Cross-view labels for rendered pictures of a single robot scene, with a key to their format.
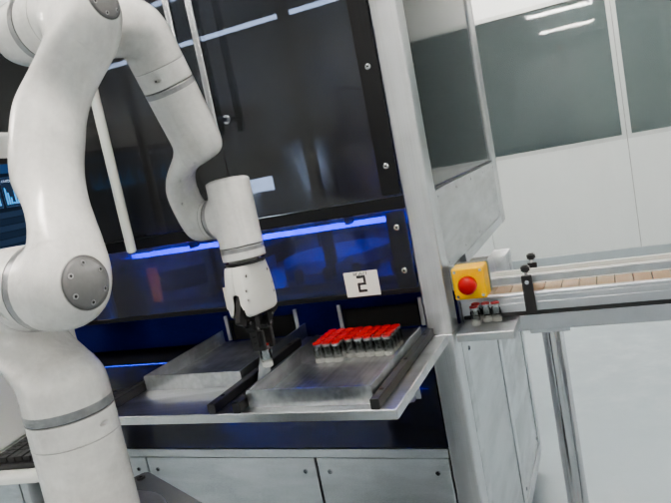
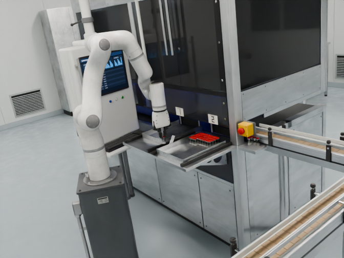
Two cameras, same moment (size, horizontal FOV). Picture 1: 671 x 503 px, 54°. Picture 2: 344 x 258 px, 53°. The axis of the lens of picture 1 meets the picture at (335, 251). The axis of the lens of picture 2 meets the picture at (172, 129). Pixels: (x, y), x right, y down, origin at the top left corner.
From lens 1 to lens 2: 107 cm
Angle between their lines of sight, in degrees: 32
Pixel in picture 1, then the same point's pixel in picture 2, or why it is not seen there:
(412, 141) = (230, 73)
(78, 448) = (91, 158)
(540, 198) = not seen: outside the picture
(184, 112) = (137, 66)
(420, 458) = (226, 184)
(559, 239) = not seen: outside the picture
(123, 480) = (103, 168)
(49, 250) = (84, 112)
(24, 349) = (84, 131)
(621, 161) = not seen: outside the picture
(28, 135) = (85, 80)
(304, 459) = (194, 171)
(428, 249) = (232, 114)
